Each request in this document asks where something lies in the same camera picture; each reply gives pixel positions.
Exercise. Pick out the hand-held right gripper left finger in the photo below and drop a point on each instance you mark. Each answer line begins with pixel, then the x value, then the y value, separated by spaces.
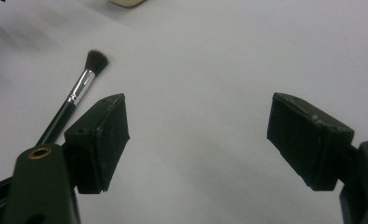
pixel 104 143

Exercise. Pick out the cream cup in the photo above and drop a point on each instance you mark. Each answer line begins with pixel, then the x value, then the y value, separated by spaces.
pixel 127 2

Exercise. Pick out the black makeup brush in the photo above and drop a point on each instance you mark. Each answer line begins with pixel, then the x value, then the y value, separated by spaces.
pixel 79 88

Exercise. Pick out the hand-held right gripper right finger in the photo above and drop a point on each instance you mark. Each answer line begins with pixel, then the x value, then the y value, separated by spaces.
pixel 309 143

